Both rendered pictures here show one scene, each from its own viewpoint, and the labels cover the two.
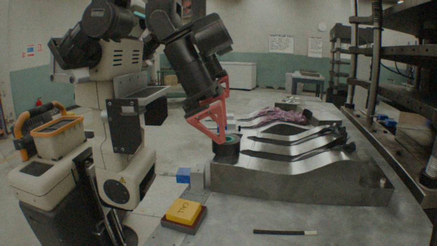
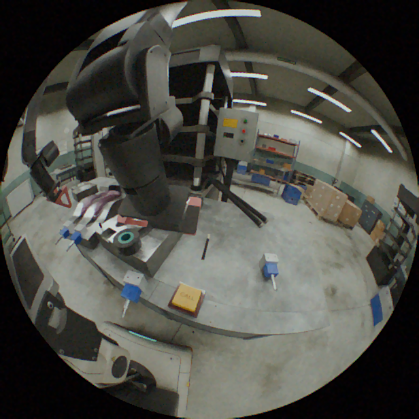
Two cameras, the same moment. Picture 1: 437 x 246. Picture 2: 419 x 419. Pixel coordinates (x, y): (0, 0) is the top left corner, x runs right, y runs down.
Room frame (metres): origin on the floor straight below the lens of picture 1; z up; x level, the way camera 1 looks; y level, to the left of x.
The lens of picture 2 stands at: (0.34, 0.19, 1.16)
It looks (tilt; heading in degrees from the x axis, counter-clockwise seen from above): 30 degrees down; 265
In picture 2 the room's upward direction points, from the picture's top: 8 degrees clockwise
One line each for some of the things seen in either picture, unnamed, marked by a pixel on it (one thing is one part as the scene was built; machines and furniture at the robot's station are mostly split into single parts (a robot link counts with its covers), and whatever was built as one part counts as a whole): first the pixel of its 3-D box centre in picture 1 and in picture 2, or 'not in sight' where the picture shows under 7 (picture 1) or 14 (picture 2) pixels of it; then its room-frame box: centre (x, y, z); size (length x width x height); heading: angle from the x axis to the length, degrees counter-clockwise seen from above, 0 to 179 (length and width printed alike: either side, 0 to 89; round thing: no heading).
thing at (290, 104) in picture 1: (289, 106); (84, 191); (1.30, -0.46, 0.84); 0.20 x 0.15 x 0.07; 74
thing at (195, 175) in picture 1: (181, 174); (130, 296); (0.51, 0.10, 0.83); 0.13 x 0.05 x 0.05; 87
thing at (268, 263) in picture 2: not in sight; (271, 273); (0.09, 0.00, 0.83); 0.13 x 0.05 x 0.05; 82
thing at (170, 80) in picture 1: (169, 80); not in sight; (8.57, 2.01, 0.20); 0.63 x 0.44 x 0.40; 157
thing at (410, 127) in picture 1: (417, 124); (163, 166); (0.82, -1.18, 0.87); 0.50 x 0.27 x 0.17; 74
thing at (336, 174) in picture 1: (305, 157); (159, 211); (0.52, -0.26, 0.87); 0.50 x 0.26 x 0.14; 74
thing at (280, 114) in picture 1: (279, 114); (100, 198); (0.88, -0.27, 0.90); 0.26 x 0.18 x 0.08; 91
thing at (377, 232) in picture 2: not in sight; (379, 233); (-6.36, -0.48, 0.42); 0.86 x 0.33 x 0.83; 67
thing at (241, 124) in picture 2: not in sight; (225, 193); (0.12, -0.87, 0.74); 0.31 x 0.22 x 1.47; 164
